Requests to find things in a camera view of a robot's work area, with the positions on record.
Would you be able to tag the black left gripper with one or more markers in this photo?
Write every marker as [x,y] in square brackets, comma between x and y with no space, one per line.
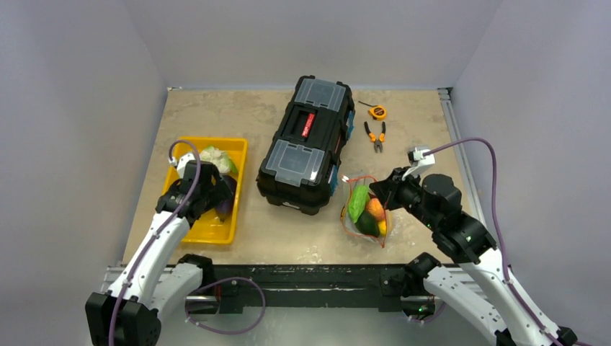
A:
[219,191]

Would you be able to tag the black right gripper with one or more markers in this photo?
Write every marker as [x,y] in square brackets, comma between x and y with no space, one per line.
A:
[390,187]

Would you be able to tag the pink peach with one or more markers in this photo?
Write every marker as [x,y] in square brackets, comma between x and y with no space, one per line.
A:
[375,209]

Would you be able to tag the purple eggplant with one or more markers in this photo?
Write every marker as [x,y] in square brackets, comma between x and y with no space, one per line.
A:
[225,208]

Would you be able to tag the clear zip top bag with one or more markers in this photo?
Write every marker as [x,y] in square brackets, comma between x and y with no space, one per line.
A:
[348,183]

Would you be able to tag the yellow corn cob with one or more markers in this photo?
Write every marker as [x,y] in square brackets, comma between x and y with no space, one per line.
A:
[382,227]

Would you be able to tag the dark green avocado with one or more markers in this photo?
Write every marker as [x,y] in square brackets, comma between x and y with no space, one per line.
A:
[368,225]

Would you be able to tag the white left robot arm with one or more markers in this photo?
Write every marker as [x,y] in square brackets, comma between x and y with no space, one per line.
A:
[131,310]

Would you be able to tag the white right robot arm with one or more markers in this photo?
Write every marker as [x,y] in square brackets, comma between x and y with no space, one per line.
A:
[503,314]

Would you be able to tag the white cauliflower with leaves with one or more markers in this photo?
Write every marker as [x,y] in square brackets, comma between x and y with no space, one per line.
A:
[220,159]

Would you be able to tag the yellow plastic tray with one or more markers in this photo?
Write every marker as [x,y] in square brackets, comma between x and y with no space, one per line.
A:
[208,229]

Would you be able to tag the yellow tape measure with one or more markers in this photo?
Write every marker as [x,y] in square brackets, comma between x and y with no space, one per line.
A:
[376,112]

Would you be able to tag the black plastic toolbox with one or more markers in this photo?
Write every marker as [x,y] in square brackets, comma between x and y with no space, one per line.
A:
[301,167]

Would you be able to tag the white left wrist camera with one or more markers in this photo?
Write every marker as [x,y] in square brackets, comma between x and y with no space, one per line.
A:
[181,164]

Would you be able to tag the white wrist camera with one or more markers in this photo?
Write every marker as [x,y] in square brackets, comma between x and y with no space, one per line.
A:
[420,160]
[181,164]

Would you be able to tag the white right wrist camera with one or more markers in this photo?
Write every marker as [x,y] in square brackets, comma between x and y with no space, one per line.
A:
[420,160]

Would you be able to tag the orange handled pliers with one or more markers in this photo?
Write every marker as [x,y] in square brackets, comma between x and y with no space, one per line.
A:
[376,140]

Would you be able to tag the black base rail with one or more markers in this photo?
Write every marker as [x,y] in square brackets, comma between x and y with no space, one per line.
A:
[385,288]

